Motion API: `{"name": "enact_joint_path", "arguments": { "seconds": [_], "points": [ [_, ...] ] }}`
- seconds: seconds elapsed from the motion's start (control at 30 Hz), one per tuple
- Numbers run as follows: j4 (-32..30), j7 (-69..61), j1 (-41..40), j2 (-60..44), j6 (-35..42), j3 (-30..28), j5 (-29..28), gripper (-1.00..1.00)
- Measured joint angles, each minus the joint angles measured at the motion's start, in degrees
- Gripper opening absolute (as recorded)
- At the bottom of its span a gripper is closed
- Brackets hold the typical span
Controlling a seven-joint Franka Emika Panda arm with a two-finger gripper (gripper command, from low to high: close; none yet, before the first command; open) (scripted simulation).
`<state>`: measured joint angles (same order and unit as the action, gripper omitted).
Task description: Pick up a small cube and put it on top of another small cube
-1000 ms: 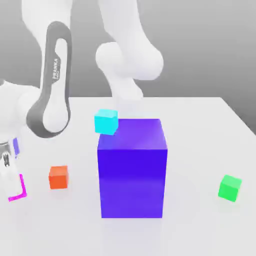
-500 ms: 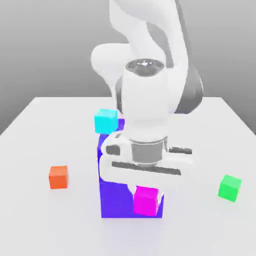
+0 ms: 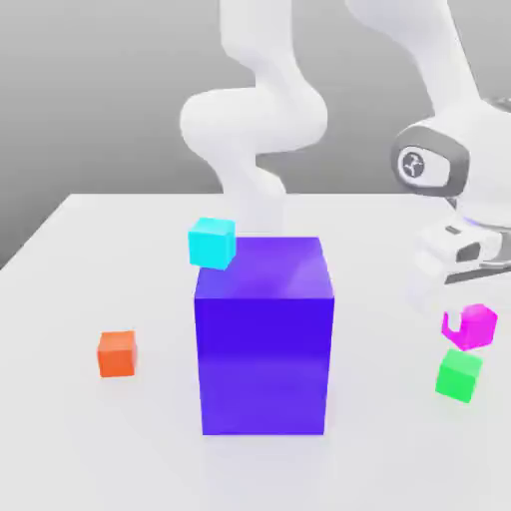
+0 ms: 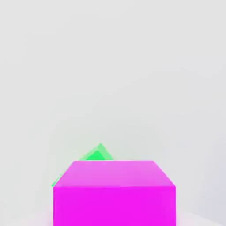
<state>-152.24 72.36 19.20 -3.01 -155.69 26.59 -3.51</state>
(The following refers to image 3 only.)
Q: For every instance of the small green cube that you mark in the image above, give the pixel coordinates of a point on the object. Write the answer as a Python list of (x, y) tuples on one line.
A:
[(457, 377)]

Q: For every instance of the small orange cube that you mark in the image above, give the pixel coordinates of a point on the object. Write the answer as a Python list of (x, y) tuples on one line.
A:
[(116, 355)]

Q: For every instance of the small cyan cube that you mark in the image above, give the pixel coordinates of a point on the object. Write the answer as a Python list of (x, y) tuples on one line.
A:
[(210, 245)]

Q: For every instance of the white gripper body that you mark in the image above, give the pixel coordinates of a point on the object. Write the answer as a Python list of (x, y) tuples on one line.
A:
[(479, 289)]

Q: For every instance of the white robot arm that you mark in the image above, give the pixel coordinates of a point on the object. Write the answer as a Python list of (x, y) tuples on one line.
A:
[(275, 119)]

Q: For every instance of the small magenta cube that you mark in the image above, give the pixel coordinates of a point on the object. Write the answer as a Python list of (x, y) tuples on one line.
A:
[(477, 327)]

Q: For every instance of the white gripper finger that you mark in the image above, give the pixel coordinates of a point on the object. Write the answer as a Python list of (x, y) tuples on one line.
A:
[(455, 319)]

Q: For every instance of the large purple box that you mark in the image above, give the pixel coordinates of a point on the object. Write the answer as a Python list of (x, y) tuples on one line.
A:
[(263, 359)]

